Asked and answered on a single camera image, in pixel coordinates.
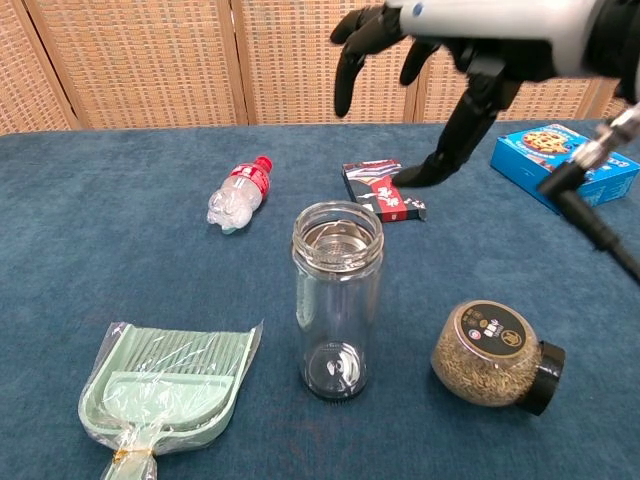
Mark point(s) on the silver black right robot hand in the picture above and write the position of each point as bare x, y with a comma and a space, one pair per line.
500, 25

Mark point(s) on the small metal strainer lid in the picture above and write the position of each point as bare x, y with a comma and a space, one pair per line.
335, 247

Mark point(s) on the clear glass jar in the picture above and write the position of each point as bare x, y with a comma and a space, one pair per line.
337, 320

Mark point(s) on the woven folding screen panel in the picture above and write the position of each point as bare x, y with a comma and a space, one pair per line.
20, 75
550, 100
290, 60
145, 60
612, 107

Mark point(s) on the blue cookie box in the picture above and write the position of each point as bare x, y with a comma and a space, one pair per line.
520, 155

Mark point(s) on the black red snack packet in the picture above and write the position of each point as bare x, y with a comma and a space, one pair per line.
380, 200

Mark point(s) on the plastic cola bottle red cap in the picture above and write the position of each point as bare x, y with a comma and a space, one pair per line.
235, 200

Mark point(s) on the spice jar black lid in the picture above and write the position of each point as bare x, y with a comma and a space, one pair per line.
480, 365

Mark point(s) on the blue velvet table cover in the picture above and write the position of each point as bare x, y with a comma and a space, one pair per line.
125, 250

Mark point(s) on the green dustpan in plastic wrap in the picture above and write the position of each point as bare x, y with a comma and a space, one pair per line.
165, 390

